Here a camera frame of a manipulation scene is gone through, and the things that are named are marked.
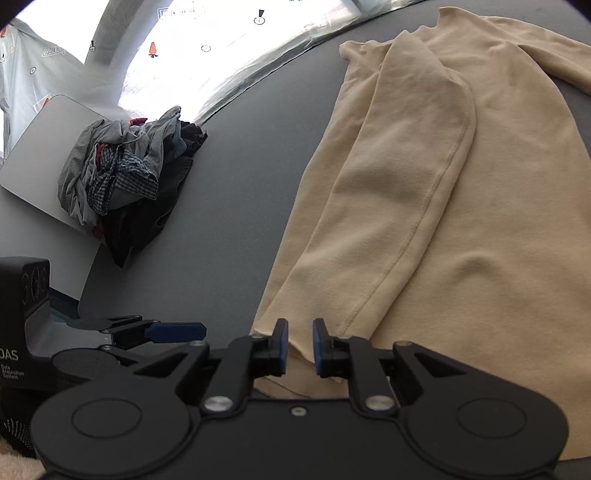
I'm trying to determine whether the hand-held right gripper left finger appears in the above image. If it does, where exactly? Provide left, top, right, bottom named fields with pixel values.
left=134, top=318, right=289, bottom=414

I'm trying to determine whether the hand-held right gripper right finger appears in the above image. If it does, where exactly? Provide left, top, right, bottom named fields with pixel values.
left=313, top=318, right=467, bottom=411

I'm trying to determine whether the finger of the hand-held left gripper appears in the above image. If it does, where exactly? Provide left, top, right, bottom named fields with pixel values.
left=69, top=315, right=208, bottom=350

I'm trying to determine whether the beige sweater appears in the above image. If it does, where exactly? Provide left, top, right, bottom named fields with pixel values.
left=252, top=7, right=591, bottom=462

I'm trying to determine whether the pile of mixed clothes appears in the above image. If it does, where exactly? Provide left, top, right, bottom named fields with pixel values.
left=56, top=105, right=208, bottom=268

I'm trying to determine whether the person's left hand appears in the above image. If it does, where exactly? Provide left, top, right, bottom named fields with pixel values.
left=0, top=406, right=38, bottom=459

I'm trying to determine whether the white board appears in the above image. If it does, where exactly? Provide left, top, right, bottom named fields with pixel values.
left=0, top=95, right=122, bottom=237

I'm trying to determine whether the carrot printed plastic sheet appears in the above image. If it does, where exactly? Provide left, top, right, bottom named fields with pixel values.
left=0, top=0, right=419, bottom=155

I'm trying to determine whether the window frame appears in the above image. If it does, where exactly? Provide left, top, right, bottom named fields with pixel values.
left=83, top=0, right=178, bottom=112

